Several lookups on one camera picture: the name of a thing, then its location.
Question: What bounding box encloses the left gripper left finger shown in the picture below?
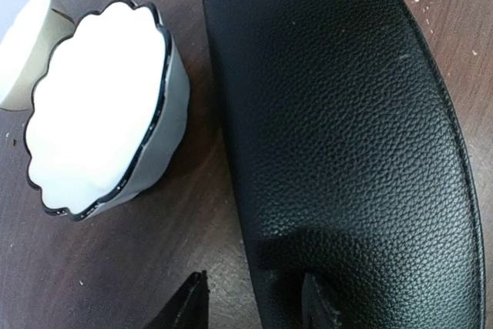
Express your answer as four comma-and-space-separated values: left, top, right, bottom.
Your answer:
144, 270, 210, 329

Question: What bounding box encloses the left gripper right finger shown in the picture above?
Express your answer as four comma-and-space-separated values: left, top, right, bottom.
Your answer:
301, 273, 343, 329

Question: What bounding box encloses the black zippered tool case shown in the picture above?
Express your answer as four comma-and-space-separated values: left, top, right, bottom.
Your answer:
203, 0, 485, 328

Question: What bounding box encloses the scalloped white bowl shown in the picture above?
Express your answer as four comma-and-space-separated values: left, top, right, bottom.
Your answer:
24, 0, 190, 221

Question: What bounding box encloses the round white bowl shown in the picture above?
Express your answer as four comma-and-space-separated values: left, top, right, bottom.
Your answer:
1, 0, 75, 111

